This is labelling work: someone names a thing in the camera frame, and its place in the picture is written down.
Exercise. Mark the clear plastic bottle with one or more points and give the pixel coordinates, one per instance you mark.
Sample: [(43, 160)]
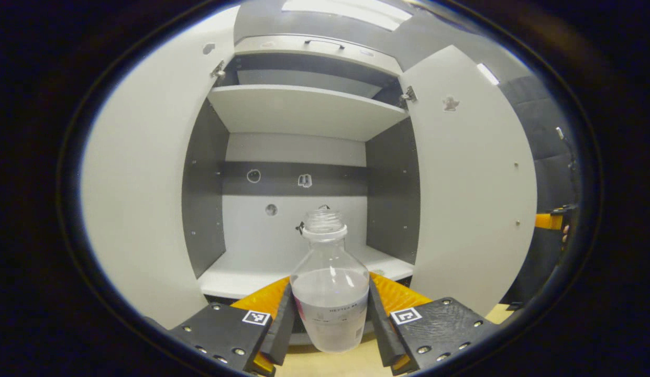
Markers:
[(330, 303)]

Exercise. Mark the white cabinet door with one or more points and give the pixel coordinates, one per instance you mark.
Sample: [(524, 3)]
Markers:
[(136, 183), (471, 199)]

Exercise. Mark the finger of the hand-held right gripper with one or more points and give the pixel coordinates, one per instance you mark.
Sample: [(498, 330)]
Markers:
[(547, 221)]

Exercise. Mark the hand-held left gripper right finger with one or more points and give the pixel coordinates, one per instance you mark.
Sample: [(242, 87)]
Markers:
[(379, 335)]

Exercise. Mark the long ceiling light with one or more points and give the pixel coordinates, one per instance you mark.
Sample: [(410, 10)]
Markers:
[(345, 13)]

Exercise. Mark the white cabinet shelf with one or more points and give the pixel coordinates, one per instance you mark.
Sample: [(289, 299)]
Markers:
[(241, 275), (304, 110)]

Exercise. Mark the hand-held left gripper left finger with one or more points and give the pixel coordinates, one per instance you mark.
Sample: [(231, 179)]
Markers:
[(283, 335)]

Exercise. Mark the white and grey cabinet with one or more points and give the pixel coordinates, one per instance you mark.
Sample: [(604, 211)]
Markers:
[(293, 225)]

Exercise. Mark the small ceiling light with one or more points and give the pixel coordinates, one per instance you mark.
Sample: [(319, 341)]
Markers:
[(487, 74)]

